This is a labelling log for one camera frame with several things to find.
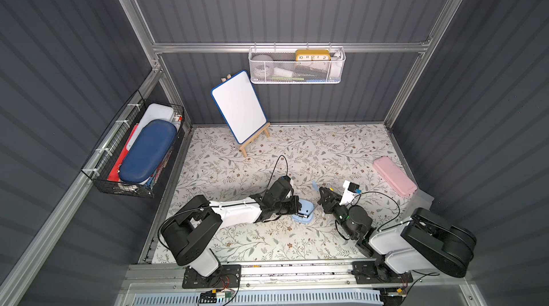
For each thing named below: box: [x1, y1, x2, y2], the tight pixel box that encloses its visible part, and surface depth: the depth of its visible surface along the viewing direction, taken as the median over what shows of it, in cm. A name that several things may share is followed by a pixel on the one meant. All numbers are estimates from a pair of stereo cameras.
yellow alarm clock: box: [295, 49, 331, 62], surface depth 90 cm
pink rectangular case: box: [373, 155, 418, 197], surface depth 100 cm
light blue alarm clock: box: [291, 198, 315, 225], surface depth 86 cm
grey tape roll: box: [251, 54, 275, 80], surface depth 90 cm
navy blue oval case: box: [118, 119, 178, 184], surface depth 69 cm
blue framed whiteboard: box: [210, 70, 268, 145], surface depth 97 cm
